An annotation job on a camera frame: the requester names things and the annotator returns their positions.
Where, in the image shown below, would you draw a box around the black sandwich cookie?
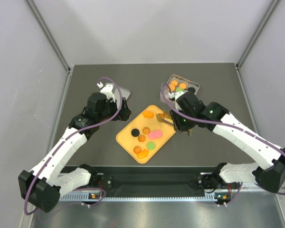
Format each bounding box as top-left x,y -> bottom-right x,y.
188,87 -> 196,93
131,128 -> 140,137

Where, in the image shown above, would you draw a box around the green sandwich cookie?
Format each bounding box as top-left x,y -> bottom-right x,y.
175,87 -> 184,92
146,142 -> 156,151

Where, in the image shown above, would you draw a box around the metal serving tongs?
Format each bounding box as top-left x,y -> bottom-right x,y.
155,110 -> 194,137

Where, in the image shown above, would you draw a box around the round tan dotted biscuit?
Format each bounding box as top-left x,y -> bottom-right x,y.
170,80 -> 179,87

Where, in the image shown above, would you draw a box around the pink sandwich cookie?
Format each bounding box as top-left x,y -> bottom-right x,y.
148,132 -> 156,140
154,130 -> 163,138

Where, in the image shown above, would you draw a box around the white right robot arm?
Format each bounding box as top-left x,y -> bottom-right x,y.
168,92 -> 285,193

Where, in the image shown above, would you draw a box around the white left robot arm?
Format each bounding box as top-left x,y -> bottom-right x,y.
18,92 -> 131,212

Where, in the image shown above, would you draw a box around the pink cookie tin box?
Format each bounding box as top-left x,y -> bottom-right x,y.
160,74 -> 200,105

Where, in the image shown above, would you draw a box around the silver tin lid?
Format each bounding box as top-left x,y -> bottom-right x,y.
114,84 -> 131,99

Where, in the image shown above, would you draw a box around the orange fish cookie upper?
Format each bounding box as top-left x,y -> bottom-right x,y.
143,111 -> 154,118

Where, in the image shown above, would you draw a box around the orange fish cookie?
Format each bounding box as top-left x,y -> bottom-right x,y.
137,149 -> 149,159
143,111 -> 154,118

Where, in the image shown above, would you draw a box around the tan flower cookie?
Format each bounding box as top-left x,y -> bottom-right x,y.
142,127 -> 151,135

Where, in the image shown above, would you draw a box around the tan swirl cookie middle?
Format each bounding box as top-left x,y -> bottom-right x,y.
138,134 -> 146,143

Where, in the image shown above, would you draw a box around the tan swirl cookie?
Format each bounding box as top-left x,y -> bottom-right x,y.
138,134 -> 146,143
133,146 -> 142,154

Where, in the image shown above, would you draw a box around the yellow plastic tray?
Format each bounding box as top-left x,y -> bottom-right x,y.
116,105 -> 176,164

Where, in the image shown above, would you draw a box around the tan swirl cookie lower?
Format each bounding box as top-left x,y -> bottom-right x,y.
133,146 -> 142,154

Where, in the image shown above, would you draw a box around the orange fish cookie lower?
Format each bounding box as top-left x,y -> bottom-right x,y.
137,149 -> 149,159

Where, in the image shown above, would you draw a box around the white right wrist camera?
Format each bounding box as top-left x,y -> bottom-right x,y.
168,91 -> 185,101

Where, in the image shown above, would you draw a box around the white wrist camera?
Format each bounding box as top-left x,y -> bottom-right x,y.
97,82 -> 116,103
168,91 -> 185,101

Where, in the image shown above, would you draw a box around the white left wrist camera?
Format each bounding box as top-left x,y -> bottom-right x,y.
97,82 -> 116,103

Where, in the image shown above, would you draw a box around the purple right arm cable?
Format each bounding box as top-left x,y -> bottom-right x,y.
161,82 -> 285,207

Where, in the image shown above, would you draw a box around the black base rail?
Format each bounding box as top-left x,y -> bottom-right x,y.
58,166 -> 240,197

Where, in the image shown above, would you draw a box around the grey slotted cable duct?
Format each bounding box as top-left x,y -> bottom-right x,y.
59,191 -> 231,202

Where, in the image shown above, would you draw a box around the aluminium frame post left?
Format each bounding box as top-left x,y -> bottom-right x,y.
26,0 -> 73,73

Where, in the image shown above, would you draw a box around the aluminium frame post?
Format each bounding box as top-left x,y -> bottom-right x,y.
235,0 -> 281,70
26,0 -> 73,73

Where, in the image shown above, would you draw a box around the aluminium frame post right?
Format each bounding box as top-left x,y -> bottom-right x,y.
235,0 -> 281,70

